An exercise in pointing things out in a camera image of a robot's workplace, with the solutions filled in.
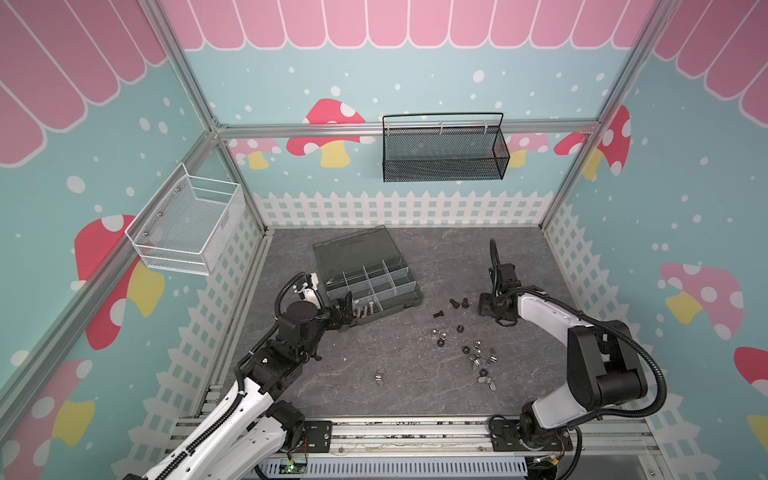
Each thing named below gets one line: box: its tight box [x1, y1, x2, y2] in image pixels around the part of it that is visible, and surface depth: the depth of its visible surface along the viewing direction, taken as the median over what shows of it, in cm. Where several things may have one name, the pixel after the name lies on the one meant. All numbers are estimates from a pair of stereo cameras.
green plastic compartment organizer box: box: [312, 224, 423, 324], surface depth 102 cm
